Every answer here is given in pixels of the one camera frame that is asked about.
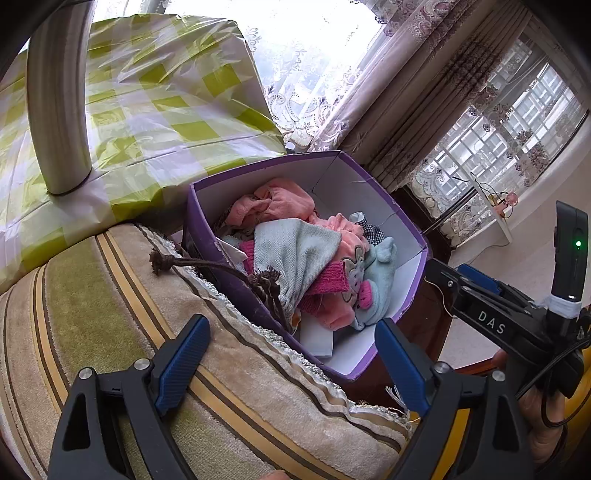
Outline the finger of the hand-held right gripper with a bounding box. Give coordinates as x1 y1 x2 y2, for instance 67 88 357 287
427 258 490 319
456 264 549 308

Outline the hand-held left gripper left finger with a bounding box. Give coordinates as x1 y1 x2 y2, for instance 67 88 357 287
48 314 211 480

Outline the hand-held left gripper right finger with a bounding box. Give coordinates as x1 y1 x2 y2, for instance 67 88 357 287
375 318 536 480

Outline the purple cardboard box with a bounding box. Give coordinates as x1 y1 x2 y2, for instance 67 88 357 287
182 150 430 381

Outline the person's right hand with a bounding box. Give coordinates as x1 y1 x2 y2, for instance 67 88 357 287
492 348 571 467

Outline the white stand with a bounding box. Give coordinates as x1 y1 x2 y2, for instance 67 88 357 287
468 171 520 243

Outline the black white houndstooth cloth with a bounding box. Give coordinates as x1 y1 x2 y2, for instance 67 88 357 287
360 222 386 245

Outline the pink cartoon print fleece cloth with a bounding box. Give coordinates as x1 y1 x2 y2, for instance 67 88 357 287
300 215 375 330

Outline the magenta knit sock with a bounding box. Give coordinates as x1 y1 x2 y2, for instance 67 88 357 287
238 239 257 278
295 261 352 315

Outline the white lace curtain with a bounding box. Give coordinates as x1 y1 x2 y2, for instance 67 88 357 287
240 0 389 148
406 28 589 236

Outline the beige patterned curtain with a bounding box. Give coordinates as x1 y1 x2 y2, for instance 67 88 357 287
314 0 532 195

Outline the green checked plastic tablecloth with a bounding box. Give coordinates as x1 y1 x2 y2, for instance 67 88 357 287
0 14 287 296

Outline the stainless steel bottle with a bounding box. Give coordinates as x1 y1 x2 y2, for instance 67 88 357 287
27 0 95 195

